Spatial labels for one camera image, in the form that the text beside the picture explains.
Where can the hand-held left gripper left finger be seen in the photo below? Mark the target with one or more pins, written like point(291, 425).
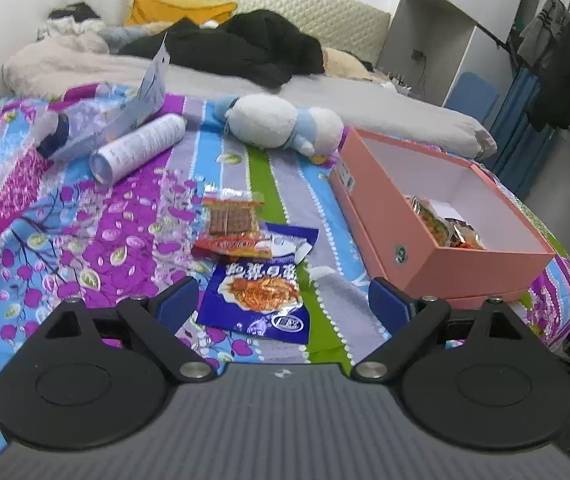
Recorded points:
point(175, 305)

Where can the shiny brown snack packet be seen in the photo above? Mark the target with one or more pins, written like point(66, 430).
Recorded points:
point(465, 235)

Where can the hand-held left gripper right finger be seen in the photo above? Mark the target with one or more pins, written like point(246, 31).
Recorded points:
point(390, 305)

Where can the grey blue garment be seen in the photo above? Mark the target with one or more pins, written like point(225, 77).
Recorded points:
point(125, 37)

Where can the pink cardboard box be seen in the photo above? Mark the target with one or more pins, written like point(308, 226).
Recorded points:
point(415, 260)

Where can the cream quilted headboard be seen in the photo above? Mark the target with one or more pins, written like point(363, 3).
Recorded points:
point(315, 10)

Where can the brown sticks packet red label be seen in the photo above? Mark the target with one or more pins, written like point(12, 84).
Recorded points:
point(427, 217)

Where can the white spray can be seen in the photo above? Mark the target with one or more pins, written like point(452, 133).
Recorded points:
point(140, 145)

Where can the small brown snack packet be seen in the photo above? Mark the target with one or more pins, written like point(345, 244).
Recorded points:
point(230, 222)

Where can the white and blue plush toy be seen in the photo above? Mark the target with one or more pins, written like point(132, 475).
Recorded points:
point(265, 120)

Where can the yellow pillow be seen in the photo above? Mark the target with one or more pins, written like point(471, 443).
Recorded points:
point(175, 10)

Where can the blue snack packet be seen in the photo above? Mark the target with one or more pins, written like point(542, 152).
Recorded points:
point(260, 290)

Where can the clear bottle with blue cap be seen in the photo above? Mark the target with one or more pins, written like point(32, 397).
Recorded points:
point(57, 132)

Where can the grey hanging coat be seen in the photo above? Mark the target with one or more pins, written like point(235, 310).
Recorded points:
point(545, 30)

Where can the pile of clothes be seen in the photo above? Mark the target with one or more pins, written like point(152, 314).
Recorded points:
point(72, 20)

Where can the purple floral printed bedsheet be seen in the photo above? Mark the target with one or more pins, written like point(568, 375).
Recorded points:
point(90, 240)

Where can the beige and pink pillow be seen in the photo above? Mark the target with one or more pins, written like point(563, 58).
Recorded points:
point(350, 65)

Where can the row of small bottles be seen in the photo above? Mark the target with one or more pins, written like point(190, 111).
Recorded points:
point(400, 84)

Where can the black jacket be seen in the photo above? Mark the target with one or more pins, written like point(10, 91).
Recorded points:
point(245, 45)

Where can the blue hanging cloth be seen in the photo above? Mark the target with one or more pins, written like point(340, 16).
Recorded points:
point(512, 130)

